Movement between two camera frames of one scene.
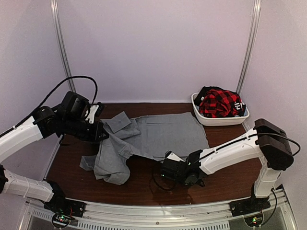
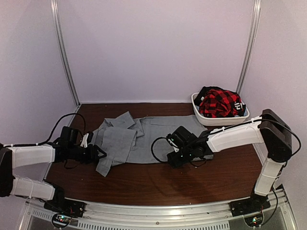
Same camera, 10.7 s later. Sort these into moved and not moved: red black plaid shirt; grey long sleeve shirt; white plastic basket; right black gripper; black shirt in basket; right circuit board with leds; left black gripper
Moved: left black gripper; grey long sleeve shirt; right black gripper
Not moved: right circuit board with leds; red black plaid shirt; black shirt in basket; white plastic basket
